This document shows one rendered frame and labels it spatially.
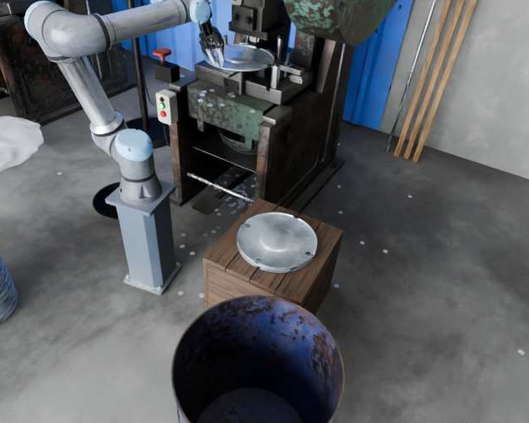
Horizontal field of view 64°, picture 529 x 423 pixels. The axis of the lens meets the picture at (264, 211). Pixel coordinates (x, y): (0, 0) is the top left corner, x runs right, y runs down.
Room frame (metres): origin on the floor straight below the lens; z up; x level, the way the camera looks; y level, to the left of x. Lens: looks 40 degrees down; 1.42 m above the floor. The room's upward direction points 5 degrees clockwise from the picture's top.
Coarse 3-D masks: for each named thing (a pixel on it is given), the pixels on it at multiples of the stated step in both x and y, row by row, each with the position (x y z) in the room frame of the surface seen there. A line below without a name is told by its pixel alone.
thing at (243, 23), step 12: (240, 0) 1.79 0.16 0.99; (252, 0) 1.77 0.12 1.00; (240, 12) 1.76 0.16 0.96; (252, 12) 1.74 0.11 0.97; (264, 12) 1.76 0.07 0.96; (276, 12) 1.85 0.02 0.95; (240, 24) 1.76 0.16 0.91; (252, 24) 1.74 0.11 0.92; (264, 24) 1.77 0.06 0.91; (276, 24) 1.86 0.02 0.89
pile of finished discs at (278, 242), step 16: (256, 224) 1.18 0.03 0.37; (272, 224) 1.19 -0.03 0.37; (288, 224) 1.20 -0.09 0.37; (304, 224) 1.21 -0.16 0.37; (240, 240) 1.09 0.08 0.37; (256, 240) 1.10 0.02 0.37; (272, 240) 1.10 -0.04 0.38; (288, 240) 1.11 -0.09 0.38; (304, 240) 1.12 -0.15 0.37; (256, 256) 1.02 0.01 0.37; (272, 256) 1.02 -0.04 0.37; (288, 256) 1.03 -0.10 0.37; (304, 256) 1.04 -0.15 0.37
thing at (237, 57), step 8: (224, 48) 1.85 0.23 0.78; (232, 48) 1.85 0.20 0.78; (240, 48) 1.86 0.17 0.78; (248, 48) 1.87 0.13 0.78; (256, 48) 1.88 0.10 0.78; (216, 56) 1.74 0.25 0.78; (224, 56) 1.74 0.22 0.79; (232, 56) 1.74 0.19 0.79; (240, 56) 1.75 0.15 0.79; (248, 56) 1.75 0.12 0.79; (256, 56) 1.78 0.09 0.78; (264, 56) 1.79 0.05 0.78; (272, 56) 1.79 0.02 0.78; (224, 64) 1.66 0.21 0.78; (232, 64) 1.67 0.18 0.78; (240, 64) 1.68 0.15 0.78; (248, 64) 1.69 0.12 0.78; (256, 64) 1.69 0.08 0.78; (264, 64) 1.70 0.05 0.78
